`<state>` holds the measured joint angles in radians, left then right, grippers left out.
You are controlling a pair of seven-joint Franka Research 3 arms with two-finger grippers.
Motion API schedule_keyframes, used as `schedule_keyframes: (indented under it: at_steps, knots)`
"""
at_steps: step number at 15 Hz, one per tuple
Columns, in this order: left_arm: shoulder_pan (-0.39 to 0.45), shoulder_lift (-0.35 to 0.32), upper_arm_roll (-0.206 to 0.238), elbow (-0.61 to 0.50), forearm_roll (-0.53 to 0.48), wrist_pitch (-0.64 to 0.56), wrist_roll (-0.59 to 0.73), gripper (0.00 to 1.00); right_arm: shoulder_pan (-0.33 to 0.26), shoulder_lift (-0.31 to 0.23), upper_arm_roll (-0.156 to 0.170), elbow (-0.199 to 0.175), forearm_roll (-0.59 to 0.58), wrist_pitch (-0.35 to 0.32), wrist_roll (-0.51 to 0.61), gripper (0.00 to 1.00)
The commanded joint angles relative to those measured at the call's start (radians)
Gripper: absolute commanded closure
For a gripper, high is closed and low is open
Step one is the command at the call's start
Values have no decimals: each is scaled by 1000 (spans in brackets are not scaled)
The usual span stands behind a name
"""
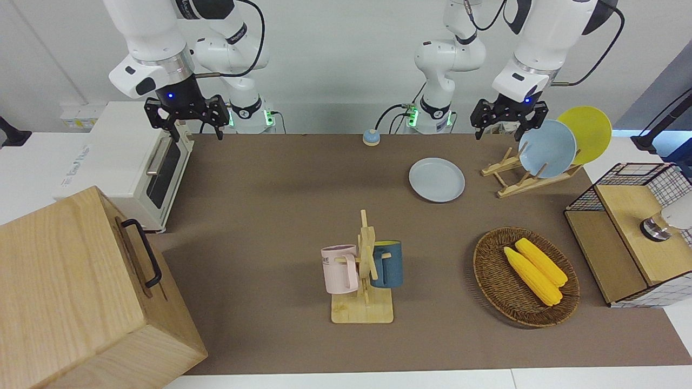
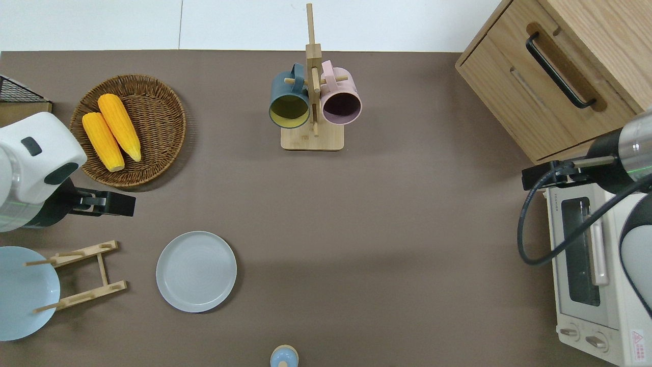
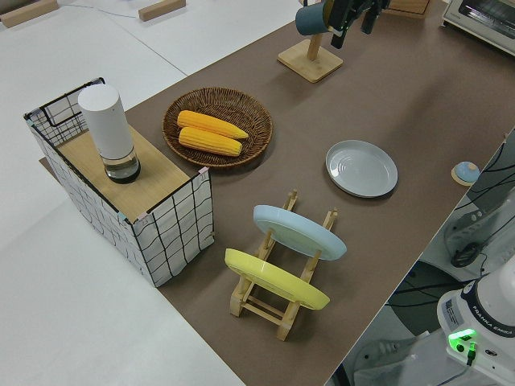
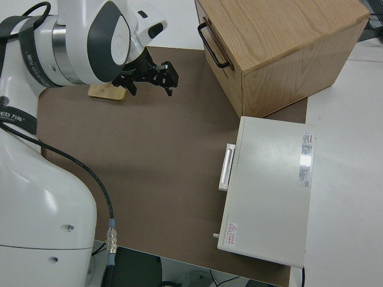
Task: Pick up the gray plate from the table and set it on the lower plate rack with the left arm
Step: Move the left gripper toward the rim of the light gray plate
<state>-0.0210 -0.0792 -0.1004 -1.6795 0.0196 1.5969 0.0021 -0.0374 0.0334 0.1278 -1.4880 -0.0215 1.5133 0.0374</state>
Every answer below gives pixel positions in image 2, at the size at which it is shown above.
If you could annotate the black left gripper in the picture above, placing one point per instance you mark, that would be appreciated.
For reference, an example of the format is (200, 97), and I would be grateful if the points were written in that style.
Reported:
(114, 204)

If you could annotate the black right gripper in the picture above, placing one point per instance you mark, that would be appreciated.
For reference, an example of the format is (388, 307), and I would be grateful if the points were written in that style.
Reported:
(540, 176)

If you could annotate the gray plate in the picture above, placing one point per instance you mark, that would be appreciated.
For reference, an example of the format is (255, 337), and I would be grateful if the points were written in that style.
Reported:
(196, 271)

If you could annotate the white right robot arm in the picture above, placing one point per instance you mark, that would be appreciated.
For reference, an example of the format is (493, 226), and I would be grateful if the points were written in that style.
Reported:
(631, 148)

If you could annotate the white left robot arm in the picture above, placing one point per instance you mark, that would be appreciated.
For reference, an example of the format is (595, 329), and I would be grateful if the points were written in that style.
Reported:
(35, 153)

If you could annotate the wooden plate rack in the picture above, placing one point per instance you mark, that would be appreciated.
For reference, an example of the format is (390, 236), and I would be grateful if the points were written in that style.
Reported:
(97, 293)

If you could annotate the light blue plate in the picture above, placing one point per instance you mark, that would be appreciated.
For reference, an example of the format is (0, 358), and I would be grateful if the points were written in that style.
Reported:
(23, 295)

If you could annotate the yellow corn cob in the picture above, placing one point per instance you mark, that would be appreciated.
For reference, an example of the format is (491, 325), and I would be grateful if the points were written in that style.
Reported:
(102, 140)
(119, 125)

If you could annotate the brown wicker basket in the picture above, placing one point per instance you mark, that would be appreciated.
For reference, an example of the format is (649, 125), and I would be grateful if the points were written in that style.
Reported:
(158, 127)

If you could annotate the wooden cabinet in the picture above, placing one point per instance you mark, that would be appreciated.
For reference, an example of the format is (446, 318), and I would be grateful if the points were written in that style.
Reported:
(514, 81)

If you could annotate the white toaster oven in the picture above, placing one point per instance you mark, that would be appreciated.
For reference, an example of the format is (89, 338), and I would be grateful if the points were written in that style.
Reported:
(616, 326)

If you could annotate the dark blue mug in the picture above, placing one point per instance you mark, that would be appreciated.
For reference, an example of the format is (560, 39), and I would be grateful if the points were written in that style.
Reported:
(288, 97)

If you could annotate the wooden mug tree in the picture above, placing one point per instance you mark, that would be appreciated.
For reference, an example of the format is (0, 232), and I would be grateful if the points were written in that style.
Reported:
(311, 140)

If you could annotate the pink mug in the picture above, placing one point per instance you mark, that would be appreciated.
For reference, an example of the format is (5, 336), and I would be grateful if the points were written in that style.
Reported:
(341, 104)

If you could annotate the blue wooden bell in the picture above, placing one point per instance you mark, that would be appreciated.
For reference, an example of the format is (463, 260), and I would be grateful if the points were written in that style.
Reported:
(284, 357)

